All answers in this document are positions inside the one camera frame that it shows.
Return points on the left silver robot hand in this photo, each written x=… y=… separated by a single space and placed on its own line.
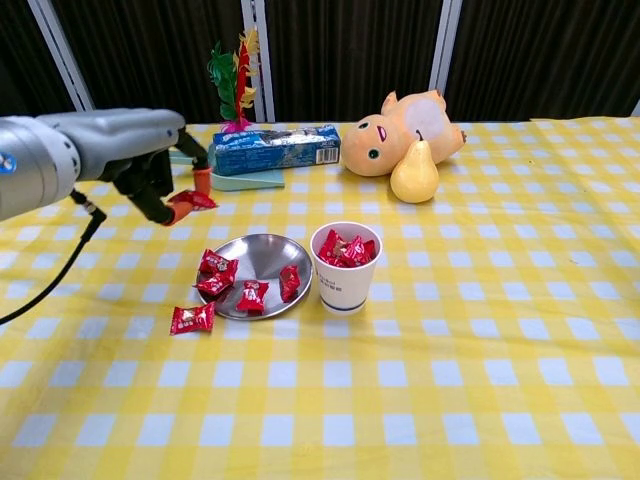
x=125 y=135

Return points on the red candy heap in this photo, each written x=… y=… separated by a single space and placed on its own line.
x=345 y=252

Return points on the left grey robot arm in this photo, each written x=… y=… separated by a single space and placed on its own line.
x=30 y=170

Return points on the silver metal plate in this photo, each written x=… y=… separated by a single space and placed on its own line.
x=265 y=255

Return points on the white paper cup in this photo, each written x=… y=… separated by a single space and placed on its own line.
x=345 y=290

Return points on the black pleated curtain panel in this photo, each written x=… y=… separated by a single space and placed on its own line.
x=20 y=55
x=350 y=50
x=150 y=55
x=545 y=55

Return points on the colourful feather shuttlecock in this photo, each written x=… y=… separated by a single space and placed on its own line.
x=235 y=95

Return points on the teal plastic scoop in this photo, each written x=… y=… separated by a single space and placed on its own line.
x=250 y=181

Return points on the blue cookie package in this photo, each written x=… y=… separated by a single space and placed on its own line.
x=275 y=152

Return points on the orange plush chick toy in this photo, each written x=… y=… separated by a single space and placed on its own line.
x=370 y=145

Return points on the yellow pear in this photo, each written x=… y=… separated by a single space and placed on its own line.
x=414 y=177

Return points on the yellow white checkered tablecloth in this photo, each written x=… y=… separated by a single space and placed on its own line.
x=450 y=325

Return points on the grey metal frame post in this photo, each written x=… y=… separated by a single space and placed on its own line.
x=636 y=110
x=62 y=55
x=445 y=60
x=266 y=75

